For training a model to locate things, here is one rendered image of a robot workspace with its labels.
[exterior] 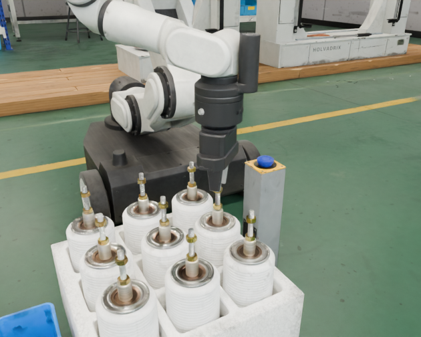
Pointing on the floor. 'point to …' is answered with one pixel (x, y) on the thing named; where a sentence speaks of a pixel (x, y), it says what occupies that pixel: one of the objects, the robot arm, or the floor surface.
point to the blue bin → (29, 323)
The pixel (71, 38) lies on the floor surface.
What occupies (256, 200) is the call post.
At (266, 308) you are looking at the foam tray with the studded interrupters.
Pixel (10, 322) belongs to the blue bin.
